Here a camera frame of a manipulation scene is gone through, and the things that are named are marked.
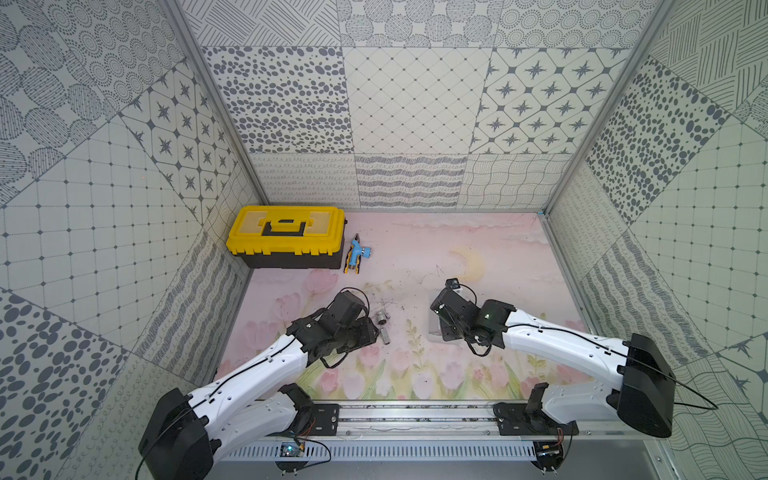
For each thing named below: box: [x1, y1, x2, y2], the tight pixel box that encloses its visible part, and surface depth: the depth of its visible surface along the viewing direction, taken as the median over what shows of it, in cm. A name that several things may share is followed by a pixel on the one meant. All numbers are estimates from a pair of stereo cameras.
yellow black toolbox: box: [226, 206, 346, 269], surface depth 95 cm
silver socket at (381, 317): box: [376, 309, 391, 325], surface depth 92 cm
